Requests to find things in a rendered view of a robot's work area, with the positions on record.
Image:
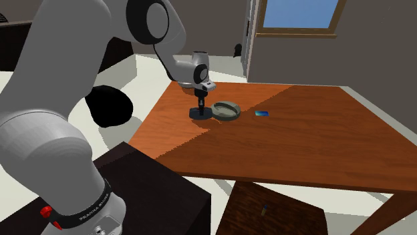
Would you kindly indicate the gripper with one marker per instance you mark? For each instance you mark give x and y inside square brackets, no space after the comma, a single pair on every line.
[201,93]

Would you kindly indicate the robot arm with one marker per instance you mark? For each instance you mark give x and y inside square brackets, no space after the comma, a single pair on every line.
[49,97]

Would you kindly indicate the grey-green round bowl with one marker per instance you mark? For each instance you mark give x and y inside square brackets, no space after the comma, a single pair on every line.
[226,111]

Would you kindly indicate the small black object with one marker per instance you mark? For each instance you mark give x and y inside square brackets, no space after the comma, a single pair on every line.
[237,50]

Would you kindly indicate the blue flat card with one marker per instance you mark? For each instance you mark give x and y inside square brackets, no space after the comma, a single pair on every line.
[262,113]

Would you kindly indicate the grey door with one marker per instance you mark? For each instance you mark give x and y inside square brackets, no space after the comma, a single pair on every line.
[248,39]

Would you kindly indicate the black rounded beanbag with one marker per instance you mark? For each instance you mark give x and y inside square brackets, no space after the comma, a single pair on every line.
[109,105]

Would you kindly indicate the brown wooden table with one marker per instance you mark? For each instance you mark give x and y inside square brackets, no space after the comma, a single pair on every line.
[293,146]

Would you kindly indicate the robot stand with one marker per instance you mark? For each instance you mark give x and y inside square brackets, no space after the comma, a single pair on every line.
[156,195]

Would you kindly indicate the small yellow and blue pen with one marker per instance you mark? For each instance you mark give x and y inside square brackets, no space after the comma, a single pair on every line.
[264,210]

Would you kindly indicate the dark wooden low table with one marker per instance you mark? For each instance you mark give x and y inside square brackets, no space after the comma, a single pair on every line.
[286,218]

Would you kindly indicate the window with wooden frame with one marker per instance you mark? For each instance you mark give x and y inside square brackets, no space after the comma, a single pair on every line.
[299,14]

